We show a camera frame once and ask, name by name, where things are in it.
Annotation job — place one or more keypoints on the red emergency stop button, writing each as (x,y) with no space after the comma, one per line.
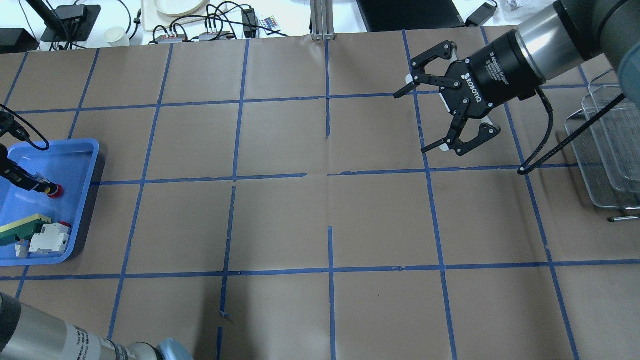
(45,186)

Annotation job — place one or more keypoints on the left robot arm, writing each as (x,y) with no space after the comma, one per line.
(30,334)

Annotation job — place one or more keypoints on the green yellow terminal block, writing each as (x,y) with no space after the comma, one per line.
(19,233)

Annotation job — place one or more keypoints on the silver wire mesh shelf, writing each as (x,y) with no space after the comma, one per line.
(607,153)

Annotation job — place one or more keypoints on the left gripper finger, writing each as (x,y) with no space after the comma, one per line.
(19,178)

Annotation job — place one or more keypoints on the black power adapter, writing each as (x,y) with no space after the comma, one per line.
(482,14)

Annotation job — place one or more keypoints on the black monitor stand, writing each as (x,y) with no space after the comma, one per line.
(66,23)

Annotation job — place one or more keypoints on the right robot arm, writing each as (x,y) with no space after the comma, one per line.
(560,37)

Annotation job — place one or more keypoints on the blue plastic tray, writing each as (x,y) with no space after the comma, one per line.
(70,163)

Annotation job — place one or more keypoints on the white circuit breaker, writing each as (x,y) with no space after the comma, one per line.
(53,238)

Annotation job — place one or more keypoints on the white paper cup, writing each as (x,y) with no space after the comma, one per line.
(117,36)

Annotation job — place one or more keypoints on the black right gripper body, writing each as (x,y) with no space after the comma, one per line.
(492,68)

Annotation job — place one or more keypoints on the small remote control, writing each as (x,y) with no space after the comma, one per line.
(270,23)

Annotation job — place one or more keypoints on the black closed laptop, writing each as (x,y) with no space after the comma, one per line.
(397,15)

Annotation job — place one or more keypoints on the aluminium frame post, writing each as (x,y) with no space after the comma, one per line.
(322,20)

